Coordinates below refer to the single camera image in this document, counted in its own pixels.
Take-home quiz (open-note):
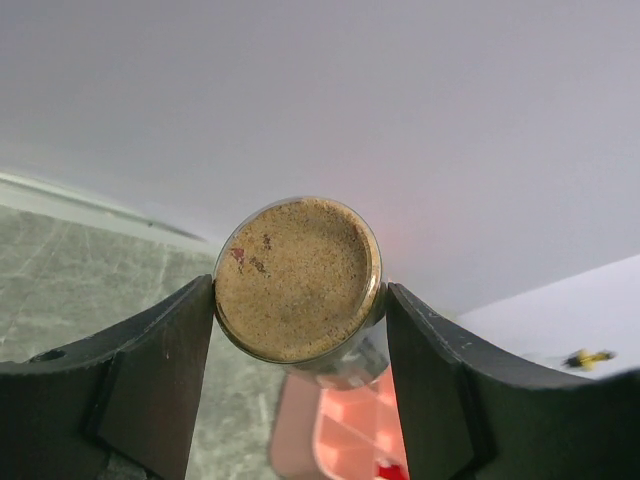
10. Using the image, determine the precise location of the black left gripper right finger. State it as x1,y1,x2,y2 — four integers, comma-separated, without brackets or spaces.
387,283,639,479

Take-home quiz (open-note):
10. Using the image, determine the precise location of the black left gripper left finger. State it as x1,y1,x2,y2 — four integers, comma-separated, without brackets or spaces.
1,275,214,479

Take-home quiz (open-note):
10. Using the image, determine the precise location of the black cap brown powder bottle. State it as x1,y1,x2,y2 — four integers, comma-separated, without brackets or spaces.
214,197,390,390

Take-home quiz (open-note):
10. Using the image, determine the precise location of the red item middle compartment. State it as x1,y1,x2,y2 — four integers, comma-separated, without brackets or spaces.
374,463,409,480

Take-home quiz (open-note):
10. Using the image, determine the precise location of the tall gold spout sauce bottle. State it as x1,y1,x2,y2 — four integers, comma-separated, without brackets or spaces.
563,349,617,371

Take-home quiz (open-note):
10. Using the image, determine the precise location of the pink divided storage box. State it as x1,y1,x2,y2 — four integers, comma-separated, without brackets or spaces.
269,370,409,480

